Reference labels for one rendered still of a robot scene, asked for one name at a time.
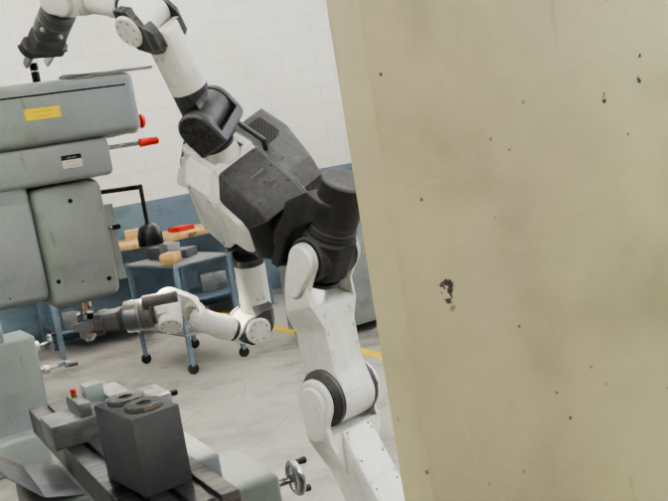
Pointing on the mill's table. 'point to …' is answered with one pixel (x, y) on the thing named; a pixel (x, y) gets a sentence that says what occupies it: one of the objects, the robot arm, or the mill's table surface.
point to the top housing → (67, 110)
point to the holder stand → (143, 442)
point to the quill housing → (74, 242)
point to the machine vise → (81, 420)
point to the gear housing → (54, 164)
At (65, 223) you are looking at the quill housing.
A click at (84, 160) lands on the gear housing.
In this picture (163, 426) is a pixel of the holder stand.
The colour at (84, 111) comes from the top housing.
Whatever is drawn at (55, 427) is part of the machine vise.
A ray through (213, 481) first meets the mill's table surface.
